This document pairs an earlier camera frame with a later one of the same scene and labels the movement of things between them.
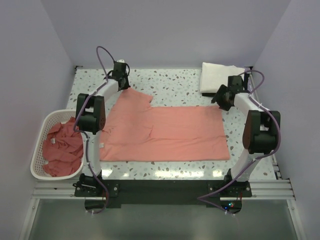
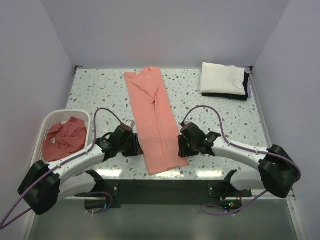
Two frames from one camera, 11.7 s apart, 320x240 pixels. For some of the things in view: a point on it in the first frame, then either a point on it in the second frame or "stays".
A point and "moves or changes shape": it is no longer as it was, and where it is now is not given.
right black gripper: [222, 89] -> [181, 141]
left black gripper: [126, 86] -> [136, 149]
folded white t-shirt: [214, 76] stays
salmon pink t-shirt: [132, 131] moves or changes shape
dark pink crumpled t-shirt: [62, 149] stays
